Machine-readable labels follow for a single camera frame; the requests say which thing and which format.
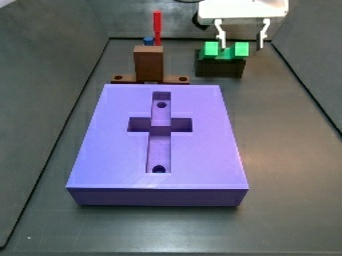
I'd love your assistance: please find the green U-shaped block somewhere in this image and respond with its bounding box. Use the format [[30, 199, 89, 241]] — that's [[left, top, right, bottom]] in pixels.
[[200, 41, 250, 60]]

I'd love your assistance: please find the blue hexagonal peg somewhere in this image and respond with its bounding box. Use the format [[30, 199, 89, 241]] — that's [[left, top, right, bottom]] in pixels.
[[143, 37, 155, 46]]

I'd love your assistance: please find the purple board with cross slot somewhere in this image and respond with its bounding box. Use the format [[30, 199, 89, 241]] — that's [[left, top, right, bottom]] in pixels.
[[66, 84, 249, 206]]

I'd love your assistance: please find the red hexagonal peg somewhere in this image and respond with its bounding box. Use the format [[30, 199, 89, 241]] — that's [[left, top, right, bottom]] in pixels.
[[153, 10, 162, 46]]

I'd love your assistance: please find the dark grey fixture block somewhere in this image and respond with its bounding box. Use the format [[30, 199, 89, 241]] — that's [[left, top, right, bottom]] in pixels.
[[194, 50, 246, 78]]

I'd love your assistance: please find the brown T-shaped block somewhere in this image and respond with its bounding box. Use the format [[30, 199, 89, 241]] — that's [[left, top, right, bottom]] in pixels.
[[111, 45, 190, 84]]

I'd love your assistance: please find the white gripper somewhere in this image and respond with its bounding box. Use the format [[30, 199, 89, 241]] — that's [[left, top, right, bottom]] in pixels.
[[194, 0, 289, 50]]

